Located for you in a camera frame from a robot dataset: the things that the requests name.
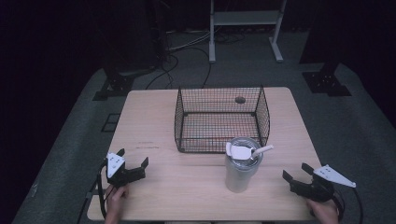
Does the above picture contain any white floor cable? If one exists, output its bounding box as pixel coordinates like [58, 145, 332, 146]
[166, 29, 216, 52]

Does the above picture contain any silver tumbler with straw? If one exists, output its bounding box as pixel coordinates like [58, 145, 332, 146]
[224, 136, 276, 194]

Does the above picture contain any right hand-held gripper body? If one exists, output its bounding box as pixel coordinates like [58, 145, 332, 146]
[289, 163, 358, 203]

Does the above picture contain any left hand-held gripper cable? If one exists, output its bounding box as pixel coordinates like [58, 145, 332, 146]
[96, 160, 109, 219]

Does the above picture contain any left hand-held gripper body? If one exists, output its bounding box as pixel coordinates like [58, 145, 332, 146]
[105, 151, 147, 189]

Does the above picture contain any person's left hand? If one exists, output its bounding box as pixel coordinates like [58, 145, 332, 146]
[105, 184, 131, 224]

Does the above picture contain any hand-held gripper cable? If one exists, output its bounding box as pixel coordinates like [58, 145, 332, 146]
[96, 160, 109, 219]
[332, 186, 364, 224]

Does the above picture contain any right hand-held gripper cable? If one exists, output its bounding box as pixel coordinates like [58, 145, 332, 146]
[332, 186, 364, 224]

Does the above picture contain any person's right hand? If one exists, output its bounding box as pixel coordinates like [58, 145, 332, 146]
[305, 200, 340, 224]

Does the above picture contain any white metal desk frame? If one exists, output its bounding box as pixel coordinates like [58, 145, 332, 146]
[208, 0, 288, 64]

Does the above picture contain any black floor cable bundle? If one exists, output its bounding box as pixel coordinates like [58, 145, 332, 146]
[214, 31, 247, 45]

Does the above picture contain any black metal stand base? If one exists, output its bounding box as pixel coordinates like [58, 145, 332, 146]
[92, 59, 157, 102]
[301, 60, 353, 98]

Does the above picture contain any black wire basket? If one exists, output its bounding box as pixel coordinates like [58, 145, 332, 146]
[174, 85, 272, 154]

